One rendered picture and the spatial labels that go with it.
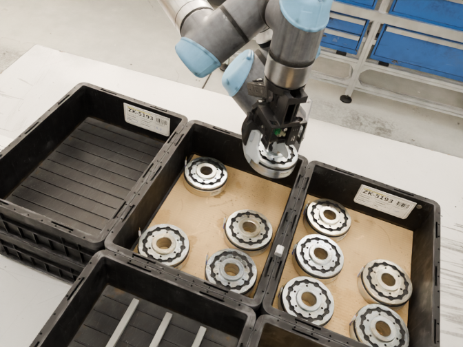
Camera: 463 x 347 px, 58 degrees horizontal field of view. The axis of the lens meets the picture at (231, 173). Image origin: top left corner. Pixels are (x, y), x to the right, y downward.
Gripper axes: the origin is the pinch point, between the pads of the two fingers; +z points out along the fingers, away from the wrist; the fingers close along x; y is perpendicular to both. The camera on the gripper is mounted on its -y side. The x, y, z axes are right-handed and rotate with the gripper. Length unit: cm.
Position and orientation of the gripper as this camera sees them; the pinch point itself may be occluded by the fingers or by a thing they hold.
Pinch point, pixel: (259, 153)
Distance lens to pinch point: 86.5
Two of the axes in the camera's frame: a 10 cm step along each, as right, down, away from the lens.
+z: -1.3, 6.7, 7.3
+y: 3.4, 7.2, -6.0
